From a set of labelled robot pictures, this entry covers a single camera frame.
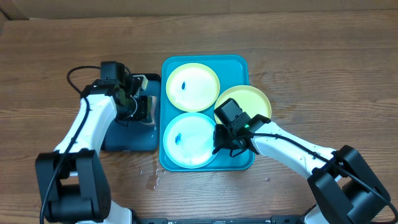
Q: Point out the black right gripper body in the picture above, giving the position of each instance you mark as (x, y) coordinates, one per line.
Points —
(219, 140)

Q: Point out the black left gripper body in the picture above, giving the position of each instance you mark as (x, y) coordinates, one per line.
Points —
(140, 112)

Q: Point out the light blue plate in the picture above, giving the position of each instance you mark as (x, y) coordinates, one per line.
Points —
(188, 140)

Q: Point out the brown sponge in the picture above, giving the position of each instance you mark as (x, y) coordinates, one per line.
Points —
(151, 106)

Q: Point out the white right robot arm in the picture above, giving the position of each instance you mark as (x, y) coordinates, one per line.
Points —
(344, 186)

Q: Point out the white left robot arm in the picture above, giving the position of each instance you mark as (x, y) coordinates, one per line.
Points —
(119, 112)

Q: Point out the black tray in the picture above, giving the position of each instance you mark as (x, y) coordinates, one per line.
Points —
(136, 136)

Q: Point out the blue plastic tray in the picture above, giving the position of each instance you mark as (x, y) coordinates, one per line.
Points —
(232, 70)

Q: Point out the yellow plate right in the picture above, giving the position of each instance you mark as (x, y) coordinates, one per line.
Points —
(250, 99)

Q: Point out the yellow plate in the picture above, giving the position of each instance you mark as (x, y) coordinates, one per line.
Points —
(192, 87)
(250, 99)

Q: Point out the yellow plate far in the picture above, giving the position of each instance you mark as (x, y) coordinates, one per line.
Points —
(192, 87)

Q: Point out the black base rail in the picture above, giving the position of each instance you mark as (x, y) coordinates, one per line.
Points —
(275, 219)

